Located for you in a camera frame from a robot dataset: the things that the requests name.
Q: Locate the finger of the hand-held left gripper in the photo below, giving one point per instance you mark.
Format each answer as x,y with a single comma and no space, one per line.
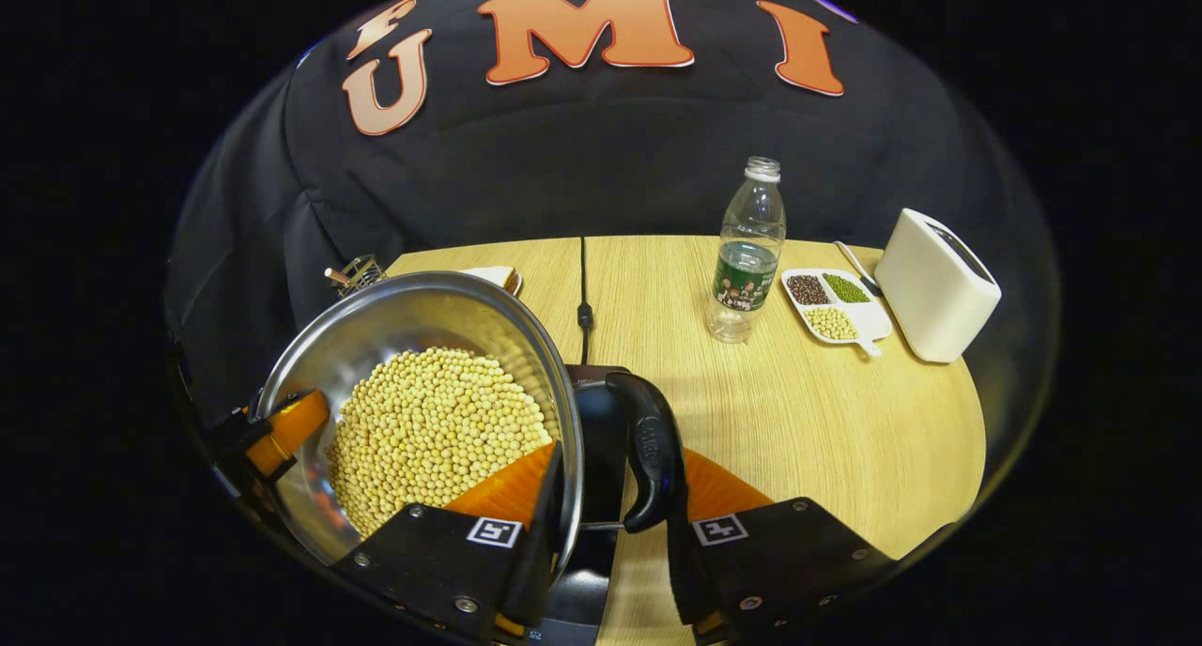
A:
291,430

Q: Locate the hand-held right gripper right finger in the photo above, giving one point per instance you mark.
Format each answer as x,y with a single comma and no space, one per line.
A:
779,561

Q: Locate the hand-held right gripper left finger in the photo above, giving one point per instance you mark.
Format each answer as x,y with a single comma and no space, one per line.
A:
547,533

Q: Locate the soybeans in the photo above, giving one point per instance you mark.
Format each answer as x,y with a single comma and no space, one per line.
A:
432,430

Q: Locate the sandwich with lettuce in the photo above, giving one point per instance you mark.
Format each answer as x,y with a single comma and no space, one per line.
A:
493,277

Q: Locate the white divided bean dish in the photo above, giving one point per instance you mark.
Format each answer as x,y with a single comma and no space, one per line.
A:
859,319

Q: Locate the white toaster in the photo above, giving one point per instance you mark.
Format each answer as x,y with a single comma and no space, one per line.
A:
930,289

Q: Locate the clear plastic water bottle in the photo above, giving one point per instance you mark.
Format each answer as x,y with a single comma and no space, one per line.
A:
747,252

